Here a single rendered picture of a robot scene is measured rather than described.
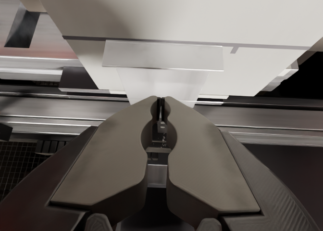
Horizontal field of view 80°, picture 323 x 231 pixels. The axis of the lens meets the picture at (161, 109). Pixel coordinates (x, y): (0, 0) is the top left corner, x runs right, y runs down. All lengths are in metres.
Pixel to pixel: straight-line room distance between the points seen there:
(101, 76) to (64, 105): 0.33
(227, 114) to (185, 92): 0.29
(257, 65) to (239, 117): 0.33
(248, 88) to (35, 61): 0.25
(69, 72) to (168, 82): 0.13
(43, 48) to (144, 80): 0.13
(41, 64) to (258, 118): 0.45
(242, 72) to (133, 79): 0.10
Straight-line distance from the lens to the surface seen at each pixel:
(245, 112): 0.52
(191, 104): 0.26
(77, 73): 0.26
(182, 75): 0.19
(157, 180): 0.22
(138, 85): 0.21
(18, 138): 0.75
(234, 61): 0.18
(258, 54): 0.17
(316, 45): 0.43
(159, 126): 0.36
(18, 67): 0.32
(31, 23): 0.35
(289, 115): 0.57
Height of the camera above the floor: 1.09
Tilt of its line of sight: 19 degrees down
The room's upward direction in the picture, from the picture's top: 177 degrees counter-clockwise
